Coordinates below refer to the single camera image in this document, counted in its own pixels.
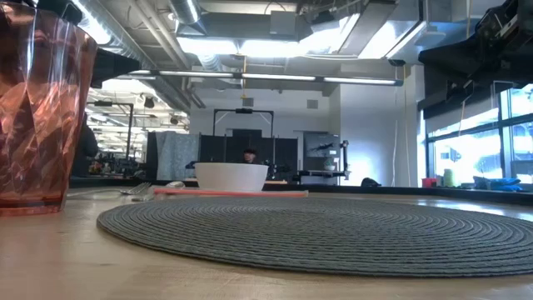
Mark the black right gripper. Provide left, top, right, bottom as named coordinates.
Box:
left=418, top=35, right=533, bottom=103

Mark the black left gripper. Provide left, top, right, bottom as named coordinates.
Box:
left=36, top=0, right=142, bottom=89

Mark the pink translucent plastic cup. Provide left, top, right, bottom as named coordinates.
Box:
left=0, top=2, right=99, bottom=217

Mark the silver fork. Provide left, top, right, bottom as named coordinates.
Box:
left=66, top=182, right=152, bottom=199

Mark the white bowl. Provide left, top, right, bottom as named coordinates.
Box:
left=194, top=162, right=270, bottom=193

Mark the red straw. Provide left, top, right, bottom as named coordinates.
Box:
left=152, top=187, right=309, bottom=198

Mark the dark window blind box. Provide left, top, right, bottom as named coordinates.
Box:
left=418, top=81, right=533, bottom=123

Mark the standing person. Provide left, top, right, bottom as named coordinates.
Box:
left=72, top=112, right=100, bottom=178

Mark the grey curtain partition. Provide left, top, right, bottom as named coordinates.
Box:
left=156, top=131, right=201, bottom=181

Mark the blue cloth bundle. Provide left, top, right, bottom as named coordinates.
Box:
left=472, top=176, right=524, bottom=193

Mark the black stand with table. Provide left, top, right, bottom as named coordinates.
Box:
left=297, top=140, right=351, bottom=185

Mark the long linear ceiling light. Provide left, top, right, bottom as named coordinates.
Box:
left=116, top=68, right=404, bottom=87

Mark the grey ceiling box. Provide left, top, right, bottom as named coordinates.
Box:
left=269, top=10, right=298, bottom=37

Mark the grey woven round placemat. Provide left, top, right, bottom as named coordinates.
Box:
left=96, top=195, right=533, bottom=279

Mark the yellow hanging cable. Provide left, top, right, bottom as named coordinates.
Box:
left=457, top=99, right=468, bottom=138

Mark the large black gantry frame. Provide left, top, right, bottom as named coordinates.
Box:
left=85, top=101, right=135, bottom=162

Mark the round silver air duct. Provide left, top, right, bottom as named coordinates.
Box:
left=168, top=0, right=202, bottom=25

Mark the small black gantry frame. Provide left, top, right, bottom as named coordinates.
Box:
left=212, top=107, right=275, bottom=138

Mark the dark wall monitor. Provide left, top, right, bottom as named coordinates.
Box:
left=302, top=132, right=341, bottom=170

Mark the black partition wall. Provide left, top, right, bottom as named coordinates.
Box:
left=198, top=128, right=299, bottom=181

